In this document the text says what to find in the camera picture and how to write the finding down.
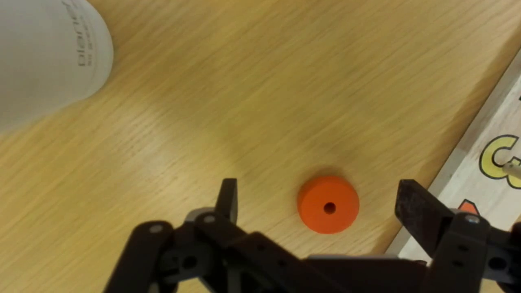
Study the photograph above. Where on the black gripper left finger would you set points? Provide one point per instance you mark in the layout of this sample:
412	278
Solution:
235	261

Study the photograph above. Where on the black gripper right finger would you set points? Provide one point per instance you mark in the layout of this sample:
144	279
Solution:
455	242

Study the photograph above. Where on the white paper cup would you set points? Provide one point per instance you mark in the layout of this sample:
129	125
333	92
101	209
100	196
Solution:
53	55

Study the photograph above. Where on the wooden number peg board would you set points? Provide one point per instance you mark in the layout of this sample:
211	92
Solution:
482	173

